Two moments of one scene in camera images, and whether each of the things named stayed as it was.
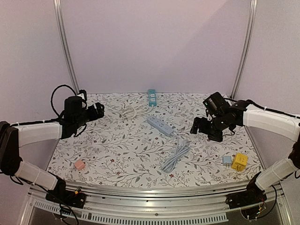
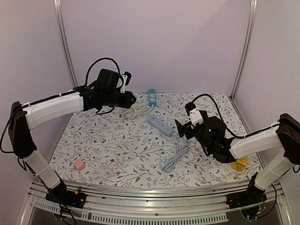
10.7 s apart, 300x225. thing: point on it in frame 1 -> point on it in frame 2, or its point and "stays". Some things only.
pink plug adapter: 79,165 stays
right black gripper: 199,125 -> 185,129
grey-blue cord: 181,148 stays
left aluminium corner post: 57,8 stays
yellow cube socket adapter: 239,161 stays
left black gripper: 94,116 -> 127,103
